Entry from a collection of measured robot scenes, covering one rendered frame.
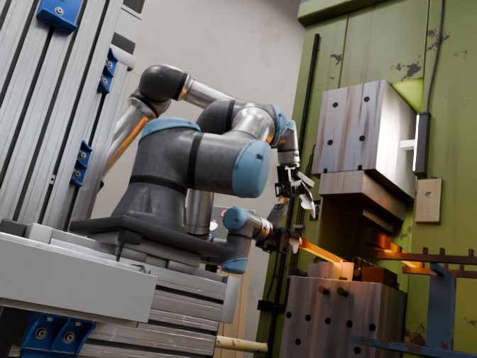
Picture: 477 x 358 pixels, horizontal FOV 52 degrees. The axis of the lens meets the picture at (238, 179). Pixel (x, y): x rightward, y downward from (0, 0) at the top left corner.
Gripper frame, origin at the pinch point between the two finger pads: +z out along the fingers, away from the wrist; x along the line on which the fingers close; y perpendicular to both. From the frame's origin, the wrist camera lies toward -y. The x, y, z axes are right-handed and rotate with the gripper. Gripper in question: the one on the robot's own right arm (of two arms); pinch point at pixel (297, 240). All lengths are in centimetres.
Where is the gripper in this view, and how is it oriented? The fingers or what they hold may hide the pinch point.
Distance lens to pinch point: 172.5
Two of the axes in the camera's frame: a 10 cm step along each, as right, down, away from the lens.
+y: -1.8, 9.4, -3.0
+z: 6.3, 3.4, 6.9
